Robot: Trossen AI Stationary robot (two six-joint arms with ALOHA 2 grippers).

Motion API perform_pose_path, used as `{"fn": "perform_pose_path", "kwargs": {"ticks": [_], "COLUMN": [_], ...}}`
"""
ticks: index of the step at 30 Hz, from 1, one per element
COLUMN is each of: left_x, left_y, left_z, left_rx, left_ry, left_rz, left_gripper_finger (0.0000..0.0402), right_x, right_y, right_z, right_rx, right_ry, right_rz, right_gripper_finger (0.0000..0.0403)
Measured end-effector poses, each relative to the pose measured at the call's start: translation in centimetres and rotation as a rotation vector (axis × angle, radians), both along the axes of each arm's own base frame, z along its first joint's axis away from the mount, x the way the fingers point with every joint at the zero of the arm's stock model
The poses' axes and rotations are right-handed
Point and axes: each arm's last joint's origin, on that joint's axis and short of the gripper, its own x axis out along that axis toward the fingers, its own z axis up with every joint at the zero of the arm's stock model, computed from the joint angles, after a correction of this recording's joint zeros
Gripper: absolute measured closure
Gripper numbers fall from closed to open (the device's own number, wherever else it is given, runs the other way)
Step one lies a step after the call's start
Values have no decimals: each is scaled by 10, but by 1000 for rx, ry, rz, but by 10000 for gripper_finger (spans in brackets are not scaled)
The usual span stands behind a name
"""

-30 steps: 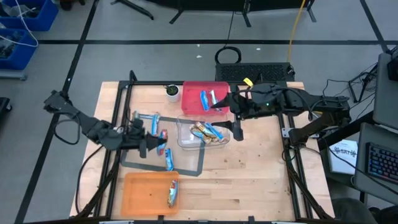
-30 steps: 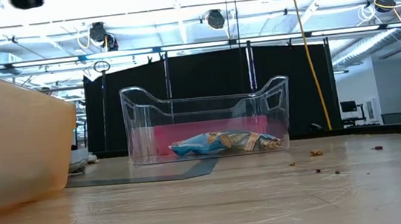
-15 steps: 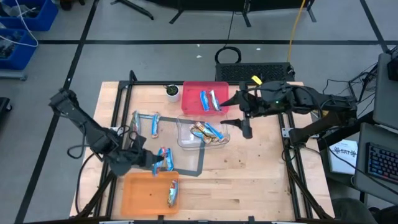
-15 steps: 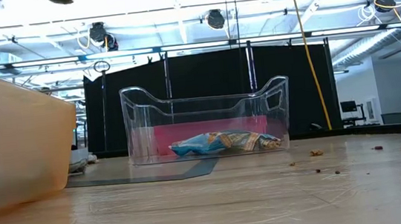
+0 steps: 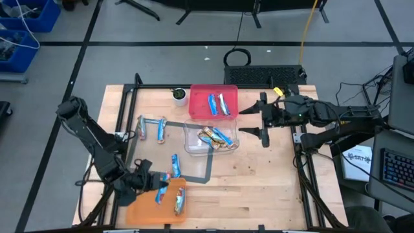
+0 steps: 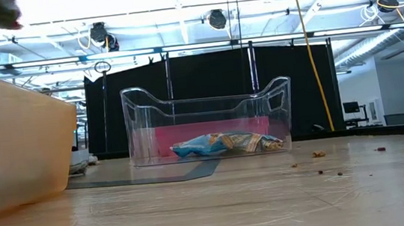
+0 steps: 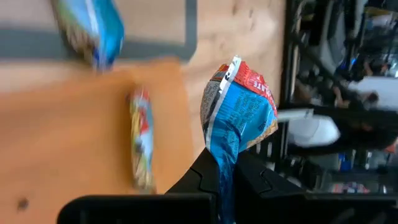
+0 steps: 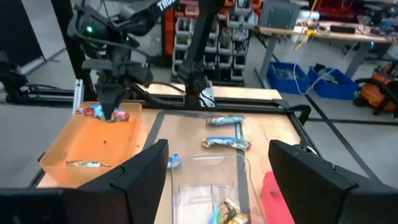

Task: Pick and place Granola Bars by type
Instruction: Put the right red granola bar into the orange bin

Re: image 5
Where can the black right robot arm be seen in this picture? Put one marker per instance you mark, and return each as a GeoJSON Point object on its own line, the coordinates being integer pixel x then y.
{"type": "Point", "coordinates": [339, 111]}

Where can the dark grey chair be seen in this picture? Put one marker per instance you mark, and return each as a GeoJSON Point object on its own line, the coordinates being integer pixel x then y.
{"type": "Point", "coordinates": [365, 221]}

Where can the black box device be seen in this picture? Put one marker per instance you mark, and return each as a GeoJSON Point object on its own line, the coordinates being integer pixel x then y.
{"type": "Point", "coordinates": [409, 72]}

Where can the black bordered mesh mat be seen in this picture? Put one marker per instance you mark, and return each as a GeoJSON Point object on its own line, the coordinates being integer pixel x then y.
{"type": "Point", "coordinates": [155, 152]}

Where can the clear plastic bin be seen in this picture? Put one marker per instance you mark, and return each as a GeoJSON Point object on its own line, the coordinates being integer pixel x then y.
{"type": "Point", "coordinates": [194, 147]}

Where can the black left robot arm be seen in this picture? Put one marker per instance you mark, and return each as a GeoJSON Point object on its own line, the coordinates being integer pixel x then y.
{"type": "Point", "coordinates": [84, 126]}

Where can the orange plastic bin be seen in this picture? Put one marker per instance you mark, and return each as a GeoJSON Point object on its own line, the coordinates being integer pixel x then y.
{"type": "Point", "coordinates": [145, 213]}

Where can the black backdrop with stand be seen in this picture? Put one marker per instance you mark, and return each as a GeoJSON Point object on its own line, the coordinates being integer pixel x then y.
{"type": "Point", "coordinates": [226, 4]}

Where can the blue storage bin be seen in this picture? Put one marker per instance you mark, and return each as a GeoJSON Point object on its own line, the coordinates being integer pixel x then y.
{"type": "Point", "coordinates": [48, 19]}
{"type": "Point", "coordinates": [27, 58]}

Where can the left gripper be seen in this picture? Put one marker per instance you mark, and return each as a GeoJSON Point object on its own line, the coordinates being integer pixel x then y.
{"type": "Point", "coordinates": [136, 182]}

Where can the grey cart base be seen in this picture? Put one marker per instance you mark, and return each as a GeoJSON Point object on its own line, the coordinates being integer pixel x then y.
{"type": "Point", "coordinates": [13, 78]}

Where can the black metal table frame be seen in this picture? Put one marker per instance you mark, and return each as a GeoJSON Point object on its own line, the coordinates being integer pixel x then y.
{"type": "Point", "coordinates": [207, 86]}

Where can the grey desk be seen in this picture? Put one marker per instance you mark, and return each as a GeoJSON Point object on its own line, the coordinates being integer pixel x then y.
{"type": "Point", "coordinates": [399, 103]}
{"type": "Point", "coordinates": [375, 194]}

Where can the red green granola bar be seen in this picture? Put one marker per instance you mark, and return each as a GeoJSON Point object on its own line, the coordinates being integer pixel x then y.
{"type": "Point", "coordinates": [180, 202]}

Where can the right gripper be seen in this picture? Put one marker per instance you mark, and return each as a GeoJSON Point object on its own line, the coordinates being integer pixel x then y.
{"type": "Point", "coordinates": [279, 113]}

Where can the yellow tag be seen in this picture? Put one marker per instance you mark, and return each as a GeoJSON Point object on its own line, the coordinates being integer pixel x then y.
{"type": "Point", "coordinates": [278, 92]}

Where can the white paper sheet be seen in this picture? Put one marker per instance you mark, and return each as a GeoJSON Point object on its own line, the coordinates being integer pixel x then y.
{"type": "Point", "coordinates": [355, 171]}

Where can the black perforated box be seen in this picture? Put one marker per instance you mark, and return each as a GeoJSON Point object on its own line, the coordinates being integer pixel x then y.
{"type": "Point", "coordinates": [265, 76]}

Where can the black keyboard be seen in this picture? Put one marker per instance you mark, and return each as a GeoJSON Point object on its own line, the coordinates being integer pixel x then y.
{"type": "Point", "coordinates": [399, 168]}

